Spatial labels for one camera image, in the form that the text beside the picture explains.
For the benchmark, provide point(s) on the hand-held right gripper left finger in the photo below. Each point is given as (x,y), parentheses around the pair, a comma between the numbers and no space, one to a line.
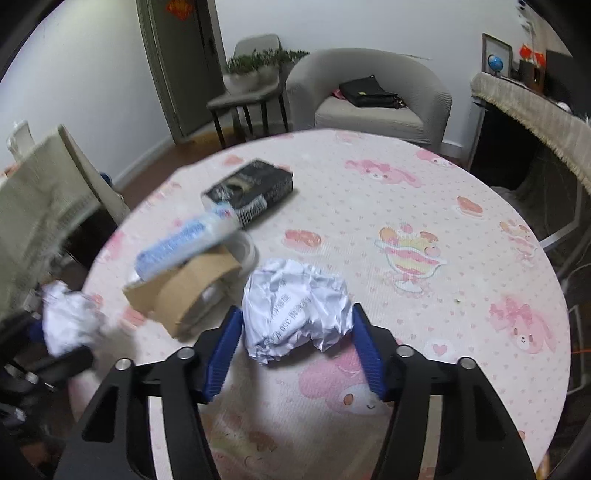
(225,351)

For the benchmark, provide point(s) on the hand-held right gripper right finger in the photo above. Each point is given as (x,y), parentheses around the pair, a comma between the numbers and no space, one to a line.
(368,351)

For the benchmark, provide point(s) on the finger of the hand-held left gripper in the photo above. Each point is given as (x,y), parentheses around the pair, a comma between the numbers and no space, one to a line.
(35,330)
(60,365)

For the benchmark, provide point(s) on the small white paper ball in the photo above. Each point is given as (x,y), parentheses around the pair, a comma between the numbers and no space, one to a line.
(69,318)

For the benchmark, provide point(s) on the brown packing tape roll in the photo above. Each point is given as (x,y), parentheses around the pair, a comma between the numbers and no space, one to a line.
(194,286)

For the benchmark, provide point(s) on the large white paper ball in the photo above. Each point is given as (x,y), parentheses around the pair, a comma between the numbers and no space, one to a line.
(295,309)

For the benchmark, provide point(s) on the white round plastic lid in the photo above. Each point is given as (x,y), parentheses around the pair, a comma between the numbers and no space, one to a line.
(245,251)

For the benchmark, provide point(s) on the black tissue pack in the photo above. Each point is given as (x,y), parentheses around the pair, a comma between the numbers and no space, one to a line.
(251,191)

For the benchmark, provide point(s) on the beige table cloth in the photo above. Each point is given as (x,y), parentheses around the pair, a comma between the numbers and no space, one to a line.
(41,198)

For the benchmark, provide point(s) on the white pitcher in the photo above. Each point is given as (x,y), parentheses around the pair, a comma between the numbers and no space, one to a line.
(18,134)

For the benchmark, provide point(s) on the grey dining chair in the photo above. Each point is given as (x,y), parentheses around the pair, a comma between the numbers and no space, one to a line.
(231,102)

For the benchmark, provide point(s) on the black handbag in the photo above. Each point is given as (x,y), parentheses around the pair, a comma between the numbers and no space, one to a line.
(364,92)

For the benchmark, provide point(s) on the potted plant in white pot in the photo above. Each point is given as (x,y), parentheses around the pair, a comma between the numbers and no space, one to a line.
(240,79)
(273,65)

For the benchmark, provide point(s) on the grey armchair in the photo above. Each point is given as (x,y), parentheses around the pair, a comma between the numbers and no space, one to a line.
(378,69)

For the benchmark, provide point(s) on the beige fringed cloth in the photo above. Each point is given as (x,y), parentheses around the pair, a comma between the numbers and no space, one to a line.
(531,107)

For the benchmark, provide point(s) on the grey-green door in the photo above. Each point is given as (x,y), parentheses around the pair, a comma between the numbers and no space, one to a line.
(184,60)

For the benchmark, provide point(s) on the small blue globe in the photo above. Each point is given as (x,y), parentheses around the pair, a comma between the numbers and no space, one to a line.
(495,62)

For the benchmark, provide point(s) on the red door decoration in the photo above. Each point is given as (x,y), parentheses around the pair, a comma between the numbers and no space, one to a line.
(180,7)

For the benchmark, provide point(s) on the picture frame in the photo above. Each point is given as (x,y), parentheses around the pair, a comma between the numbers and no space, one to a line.
(497,46)

